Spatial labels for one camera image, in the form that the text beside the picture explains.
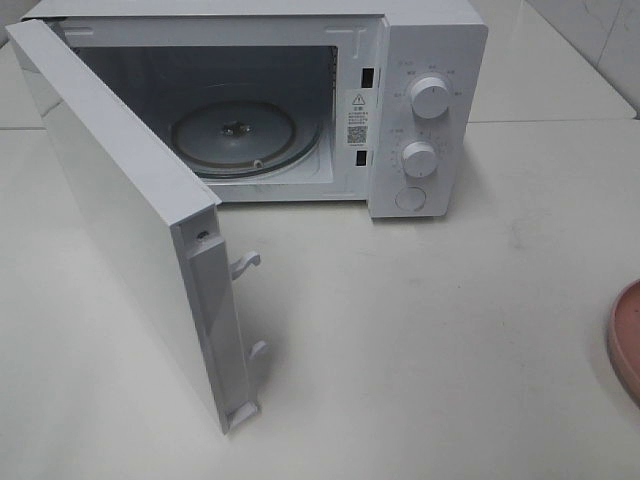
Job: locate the round white door button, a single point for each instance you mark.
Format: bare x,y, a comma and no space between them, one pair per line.
411,199

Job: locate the white dial knob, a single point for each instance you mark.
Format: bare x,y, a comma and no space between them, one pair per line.
430,95
419,159

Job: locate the pink round plate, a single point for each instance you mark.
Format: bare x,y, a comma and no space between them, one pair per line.
623,338

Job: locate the white microwave door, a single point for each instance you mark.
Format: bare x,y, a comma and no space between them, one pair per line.
154,220

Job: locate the glass microwave turntable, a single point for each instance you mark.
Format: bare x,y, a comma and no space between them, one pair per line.
243,138

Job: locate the white microwave oven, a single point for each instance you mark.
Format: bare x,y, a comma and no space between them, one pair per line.
348,63

